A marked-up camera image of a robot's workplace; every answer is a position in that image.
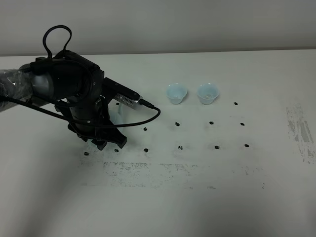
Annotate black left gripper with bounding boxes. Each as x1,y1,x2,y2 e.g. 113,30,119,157
70,97,127,151

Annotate light blue porcelain teapot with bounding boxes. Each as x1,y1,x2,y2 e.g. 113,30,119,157
81,100,123,142

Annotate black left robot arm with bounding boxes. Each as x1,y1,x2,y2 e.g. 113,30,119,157
0,50,131,150

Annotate left light blue teacup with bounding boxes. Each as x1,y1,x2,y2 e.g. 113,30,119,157
166,83,188,105

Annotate light blue teacup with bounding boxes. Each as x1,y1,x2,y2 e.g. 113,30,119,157
197,83,219,105
166,83,188,105

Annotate right light blue teacup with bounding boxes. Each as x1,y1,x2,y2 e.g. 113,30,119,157
197,83,219,105

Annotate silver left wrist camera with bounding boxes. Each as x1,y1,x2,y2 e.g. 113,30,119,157
101,78,142,109

